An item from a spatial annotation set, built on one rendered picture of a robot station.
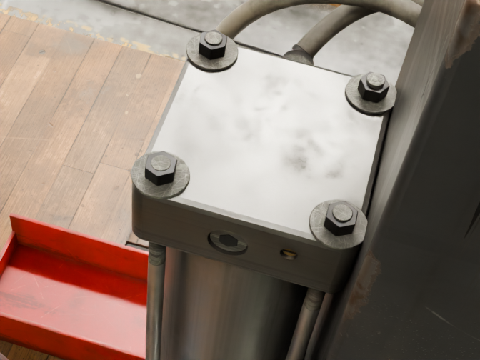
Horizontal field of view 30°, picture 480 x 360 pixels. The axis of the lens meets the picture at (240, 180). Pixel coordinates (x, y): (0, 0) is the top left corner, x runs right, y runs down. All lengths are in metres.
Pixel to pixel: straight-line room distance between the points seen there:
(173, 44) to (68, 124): 1.40
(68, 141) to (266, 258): 0.81
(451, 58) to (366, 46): 2.39
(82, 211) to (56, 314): 0.14
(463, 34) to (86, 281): 0.83
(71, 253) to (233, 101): 0.67
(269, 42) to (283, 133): 2.21
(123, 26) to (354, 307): 2.28
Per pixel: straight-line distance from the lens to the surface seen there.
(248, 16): 0.41
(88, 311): 1.00
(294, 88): 0.38
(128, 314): 1.00
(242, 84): 0.38
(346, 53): 2.58
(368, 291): 0.32
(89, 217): 1.07
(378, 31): 2.68
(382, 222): 0.28
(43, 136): 1.15
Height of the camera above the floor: 1.78
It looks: 53 degrees down
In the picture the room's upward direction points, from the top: 9 degrees clockwise
